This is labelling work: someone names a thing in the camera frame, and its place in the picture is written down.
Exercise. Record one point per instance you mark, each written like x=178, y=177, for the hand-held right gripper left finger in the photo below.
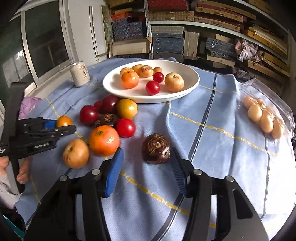
x=113, y=176

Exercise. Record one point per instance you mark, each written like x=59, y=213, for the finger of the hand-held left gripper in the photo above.
x=49, y=124
x=67, y=130

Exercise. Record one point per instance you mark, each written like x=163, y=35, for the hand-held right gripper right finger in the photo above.
x=180, y=176

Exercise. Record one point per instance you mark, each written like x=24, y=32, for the small orange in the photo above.
x=64, y=121

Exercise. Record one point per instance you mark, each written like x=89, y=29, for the orange tangerine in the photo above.
x=130, y=80
x=104, y=140

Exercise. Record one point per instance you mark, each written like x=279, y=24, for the white plate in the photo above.
x=136, y=94

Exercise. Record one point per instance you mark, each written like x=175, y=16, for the smooth orange fruit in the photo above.
x=125, y=70

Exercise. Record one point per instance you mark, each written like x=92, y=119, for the small cream pepino melon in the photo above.
x=136, y=68

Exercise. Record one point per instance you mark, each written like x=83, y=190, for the plain cream pepino melon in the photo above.
x=174, y=81

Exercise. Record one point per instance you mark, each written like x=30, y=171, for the longan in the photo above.
x=157, y=69

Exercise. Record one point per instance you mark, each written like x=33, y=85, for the person's left forearm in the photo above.
x=9, y=194

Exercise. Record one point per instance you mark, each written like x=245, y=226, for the person's left hand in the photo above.
x=23, y=177

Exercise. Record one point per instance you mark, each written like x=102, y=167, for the pink cloth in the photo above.
x=29, y=107

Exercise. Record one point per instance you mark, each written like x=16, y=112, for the blue checked tablecloth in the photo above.
x=219, y=162

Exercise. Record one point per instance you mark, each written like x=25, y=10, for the dark red tomato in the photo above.
x=110, y=104

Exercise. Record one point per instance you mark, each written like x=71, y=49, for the white drink can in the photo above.
x=79, y=74

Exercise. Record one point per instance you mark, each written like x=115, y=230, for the yellow green tomato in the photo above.
x=126, y=108

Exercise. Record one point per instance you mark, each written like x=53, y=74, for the aluminium sliding window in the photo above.
x=44, y=39

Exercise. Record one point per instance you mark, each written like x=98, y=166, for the pile of longans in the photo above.
x=266, y=121

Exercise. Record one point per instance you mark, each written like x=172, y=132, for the white board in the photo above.
x=101, y=34

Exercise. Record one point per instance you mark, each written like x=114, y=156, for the green marbled panel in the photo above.
x=107, y=23

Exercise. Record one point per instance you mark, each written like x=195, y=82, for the stack of blue patterned boxes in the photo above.
x=127, y=29

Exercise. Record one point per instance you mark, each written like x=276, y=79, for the clear plastic box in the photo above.
x=285, y=109

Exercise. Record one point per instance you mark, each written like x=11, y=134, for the stack of grey blue boxes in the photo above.
x=167, y=41

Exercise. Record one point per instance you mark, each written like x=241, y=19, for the pink plastic bag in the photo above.
x=246, y=49

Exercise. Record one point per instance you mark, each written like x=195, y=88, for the white metal shelf rack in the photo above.
x=173, y=23

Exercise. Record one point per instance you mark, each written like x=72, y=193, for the tan woven flat box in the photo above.
x=171, y=16

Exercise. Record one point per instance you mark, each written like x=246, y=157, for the stack of red patterned boxes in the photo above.
x=166, y=4

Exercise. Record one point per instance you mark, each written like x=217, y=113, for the pile of flat wooden boxes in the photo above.
x=219, y=14

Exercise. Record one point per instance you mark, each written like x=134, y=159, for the wooden picture frame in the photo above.
x=129, y=47

